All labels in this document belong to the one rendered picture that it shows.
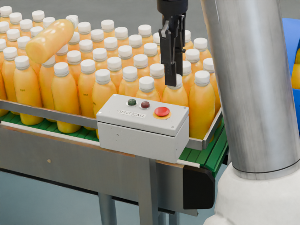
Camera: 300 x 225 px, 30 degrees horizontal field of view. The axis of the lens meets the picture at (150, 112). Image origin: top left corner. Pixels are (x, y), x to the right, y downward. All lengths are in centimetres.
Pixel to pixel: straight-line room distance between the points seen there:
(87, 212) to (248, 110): 199
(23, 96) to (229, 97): 97
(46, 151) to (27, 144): 6
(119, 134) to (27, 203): 151
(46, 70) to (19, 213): 127
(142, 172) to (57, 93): 33
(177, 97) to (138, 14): 316
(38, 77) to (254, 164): 101
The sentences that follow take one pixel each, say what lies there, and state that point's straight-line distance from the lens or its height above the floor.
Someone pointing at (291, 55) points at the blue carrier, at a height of 120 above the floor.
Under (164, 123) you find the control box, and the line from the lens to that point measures 128.
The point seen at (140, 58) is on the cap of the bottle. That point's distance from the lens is 155.
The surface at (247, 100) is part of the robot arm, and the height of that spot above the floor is 143.
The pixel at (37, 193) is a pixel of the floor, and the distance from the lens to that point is 284.
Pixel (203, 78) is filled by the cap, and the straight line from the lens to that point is 145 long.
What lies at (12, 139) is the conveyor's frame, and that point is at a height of 86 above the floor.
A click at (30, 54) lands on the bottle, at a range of 157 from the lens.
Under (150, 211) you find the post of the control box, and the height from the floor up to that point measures 80.
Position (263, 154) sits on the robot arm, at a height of 136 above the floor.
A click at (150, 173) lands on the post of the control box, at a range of 142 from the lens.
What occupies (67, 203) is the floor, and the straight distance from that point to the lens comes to 275.
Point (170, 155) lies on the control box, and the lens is 131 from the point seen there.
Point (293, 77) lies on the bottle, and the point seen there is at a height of 113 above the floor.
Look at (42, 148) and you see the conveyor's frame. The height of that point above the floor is 85.
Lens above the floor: 183
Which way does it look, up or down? 34 degrees down
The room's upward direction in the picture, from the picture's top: 3 degrees counter-clockwise
